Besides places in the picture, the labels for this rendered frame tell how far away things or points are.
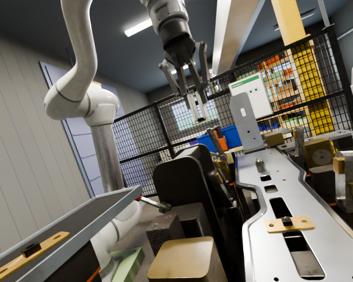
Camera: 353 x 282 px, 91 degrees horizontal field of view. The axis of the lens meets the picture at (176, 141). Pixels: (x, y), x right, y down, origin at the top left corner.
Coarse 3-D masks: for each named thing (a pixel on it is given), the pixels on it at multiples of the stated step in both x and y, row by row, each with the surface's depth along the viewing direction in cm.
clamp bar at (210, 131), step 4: (208, 128) 84; (212, 128) 83; (216, 128) 81; (208, 132) 82; (212, 132) 81; (212, 136) 81; (212, 140) 82; (216, 140) 81; (216, 144) 82; (216, 148) 82; (220, 148) 81; (220, 152) 82
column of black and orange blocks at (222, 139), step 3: (219, 126) 109; (219, 129) 110; (216, 132) 111; (219, 132) 110; (219, 135) 110; (222, 135) 110; (219, 138) 111; (222, 138) 110; (222, 141) 110; (225, 141) 112; (222, 144) 110; (225, 144) 110; (222, 147) 111; (225, 147) 110; (225, 150) 110; (237, 192) 112
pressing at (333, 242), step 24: (240, 168) 78; (288, 168) 61; (264, 192) 50; (288, 192) 46; (312, 192) 43; (264, 216) 40; (312, 216) 35; (336, 216) 33; (264, 240) 33; (312, 240) 30; (336, 240) 28; (264, 264) 28; (288, 264) 27; (336, 264) 25
